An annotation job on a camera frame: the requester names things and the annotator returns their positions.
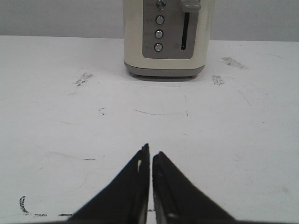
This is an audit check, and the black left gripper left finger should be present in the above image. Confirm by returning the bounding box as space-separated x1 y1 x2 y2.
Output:
66 142 150 224

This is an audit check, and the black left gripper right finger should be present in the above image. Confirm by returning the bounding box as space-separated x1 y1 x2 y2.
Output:
151 151 236 224

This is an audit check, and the cream and steel toaster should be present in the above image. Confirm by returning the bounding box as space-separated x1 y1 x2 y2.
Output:
123 0 215 78

